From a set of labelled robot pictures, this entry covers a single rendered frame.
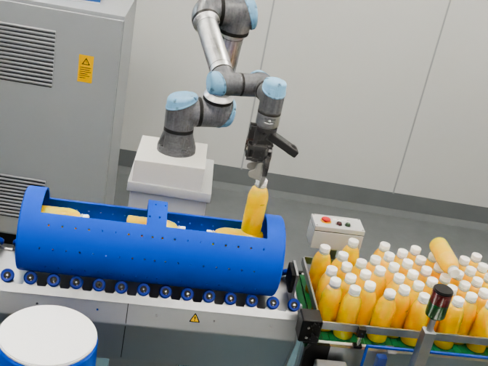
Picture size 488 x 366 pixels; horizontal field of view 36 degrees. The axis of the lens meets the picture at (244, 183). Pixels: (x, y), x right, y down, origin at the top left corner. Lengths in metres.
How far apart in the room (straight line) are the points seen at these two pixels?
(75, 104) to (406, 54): 2.37
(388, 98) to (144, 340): 3.20
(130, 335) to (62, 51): 1.79
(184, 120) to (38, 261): 0.78
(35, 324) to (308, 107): 3.45
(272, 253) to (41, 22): 1.98
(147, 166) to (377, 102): 2.85
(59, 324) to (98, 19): 2.00
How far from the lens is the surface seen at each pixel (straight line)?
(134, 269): 2.52
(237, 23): 2.72
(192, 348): 2.76
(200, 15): 2.64
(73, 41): 3.98
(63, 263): 2.53
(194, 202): 2.90
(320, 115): 5.40
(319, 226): 2.92
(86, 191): 4.28
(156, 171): 2.85
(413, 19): 5.29
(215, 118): 2.90
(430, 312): 2.45
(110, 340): 2.74
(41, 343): 2.23
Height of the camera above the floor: 2.45
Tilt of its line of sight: 26 degrees down
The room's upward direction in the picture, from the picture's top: 11 degrees clockwise
